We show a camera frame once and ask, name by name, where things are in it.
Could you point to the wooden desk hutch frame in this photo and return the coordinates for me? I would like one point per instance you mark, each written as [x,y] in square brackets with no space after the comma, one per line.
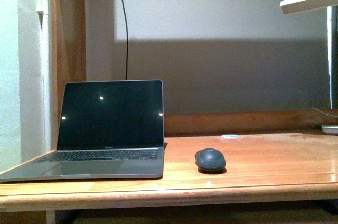
[69,64]

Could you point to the grey open laptop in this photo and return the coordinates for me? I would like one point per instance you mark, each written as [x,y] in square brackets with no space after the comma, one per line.
[107,130]

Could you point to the dark grey Logitech mouse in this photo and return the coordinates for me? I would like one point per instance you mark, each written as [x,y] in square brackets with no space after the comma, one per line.
[210,161]

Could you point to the white desk lamp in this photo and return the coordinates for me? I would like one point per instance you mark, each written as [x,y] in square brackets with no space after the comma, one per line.
[297,6]

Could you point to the white round sticker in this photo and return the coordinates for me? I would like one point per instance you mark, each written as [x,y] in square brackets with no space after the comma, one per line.
[230,136]

